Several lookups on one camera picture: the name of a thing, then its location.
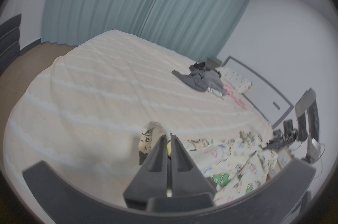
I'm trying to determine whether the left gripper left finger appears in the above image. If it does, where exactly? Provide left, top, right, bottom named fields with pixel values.
left=123, top=134, right=169, bottom=212

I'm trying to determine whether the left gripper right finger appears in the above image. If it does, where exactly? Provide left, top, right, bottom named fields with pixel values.
left=170, top=134, right=217, bottom=201

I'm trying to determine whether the white printed garment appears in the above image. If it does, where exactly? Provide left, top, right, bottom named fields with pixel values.
left=137, top=121, right=278, bottom=206

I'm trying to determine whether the pile of clothes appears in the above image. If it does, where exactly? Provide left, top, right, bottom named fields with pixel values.
left=172, top=60, right=227, bottom=98

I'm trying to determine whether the white wooden bedside table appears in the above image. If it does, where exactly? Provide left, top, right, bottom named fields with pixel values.
left=276, top=148, right=293, bottom=169

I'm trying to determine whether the pink garment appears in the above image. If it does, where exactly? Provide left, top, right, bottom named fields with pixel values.
left=223, top=83, right=247, bottom=110

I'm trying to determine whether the white printed pillow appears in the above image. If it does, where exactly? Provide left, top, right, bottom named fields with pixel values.
left=219, top=67, right=253, bottom=94

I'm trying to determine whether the grey bedside table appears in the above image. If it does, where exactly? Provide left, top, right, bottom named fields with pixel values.
left=206, top=56, right=222, bottom=69

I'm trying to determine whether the bed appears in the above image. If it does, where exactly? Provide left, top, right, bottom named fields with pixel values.
left=3, top=30, right=295, bottom=207

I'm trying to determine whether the black chest of drawers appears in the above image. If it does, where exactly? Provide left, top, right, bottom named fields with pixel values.
left=0, top=14, right=22, bottom=75

